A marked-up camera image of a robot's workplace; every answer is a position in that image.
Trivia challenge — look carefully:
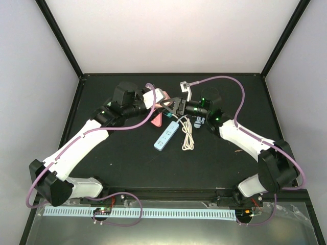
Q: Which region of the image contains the pink square socket adapter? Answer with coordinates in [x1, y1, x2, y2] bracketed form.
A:
[161, 91, 172, 107]

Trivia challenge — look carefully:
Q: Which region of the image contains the pink triangular power strip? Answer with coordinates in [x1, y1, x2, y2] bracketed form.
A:
[151, 113, 162, 128]

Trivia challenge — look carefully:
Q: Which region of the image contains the light blue power strip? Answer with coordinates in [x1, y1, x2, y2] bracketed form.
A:
[154, 121, 179, 151]

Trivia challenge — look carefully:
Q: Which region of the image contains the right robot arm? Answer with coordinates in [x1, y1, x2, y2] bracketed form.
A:
[160, 88, 300, 206]

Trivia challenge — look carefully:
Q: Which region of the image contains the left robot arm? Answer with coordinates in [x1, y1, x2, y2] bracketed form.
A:
[29, 82, 167, 207]

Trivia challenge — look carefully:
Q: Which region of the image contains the left circuit board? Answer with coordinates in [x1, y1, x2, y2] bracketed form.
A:
[93, 207, 112, 215]

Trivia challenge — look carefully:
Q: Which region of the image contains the circuit board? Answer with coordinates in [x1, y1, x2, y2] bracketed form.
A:
[93, 207, 112, 215]
[235, 209, 262, 218]

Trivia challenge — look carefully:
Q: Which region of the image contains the right circuit board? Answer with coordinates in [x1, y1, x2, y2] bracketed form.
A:
[235, 209, 262, 218]

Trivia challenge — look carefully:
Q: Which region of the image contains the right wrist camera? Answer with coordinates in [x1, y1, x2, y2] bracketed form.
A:
[180, 81, 192, 101]

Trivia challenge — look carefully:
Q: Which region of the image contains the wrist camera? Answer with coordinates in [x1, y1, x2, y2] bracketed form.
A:
[180, 81, 192, 101]
[143, 88, 166, 109]

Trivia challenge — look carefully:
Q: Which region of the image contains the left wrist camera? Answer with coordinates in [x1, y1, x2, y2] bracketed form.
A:
[143, 88, 166, 109]

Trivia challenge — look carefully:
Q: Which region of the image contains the white power strip cable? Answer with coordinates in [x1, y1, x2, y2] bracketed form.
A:
[173, 113, 195, 151]

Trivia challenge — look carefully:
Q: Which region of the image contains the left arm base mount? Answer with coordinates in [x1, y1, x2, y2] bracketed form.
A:
[79, 186, 126, 205]

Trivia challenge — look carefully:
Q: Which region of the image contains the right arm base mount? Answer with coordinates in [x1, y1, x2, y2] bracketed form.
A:
[215, 188, 260, 207]

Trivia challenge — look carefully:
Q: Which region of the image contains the white slotted cable duct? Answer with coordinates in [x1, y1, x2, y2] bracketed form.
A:
[43, 206, 237, 221]

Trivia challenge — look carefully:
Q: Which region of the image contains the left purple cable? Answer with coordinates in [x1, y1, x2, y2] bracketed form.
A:
[25, 82, 156, 227]

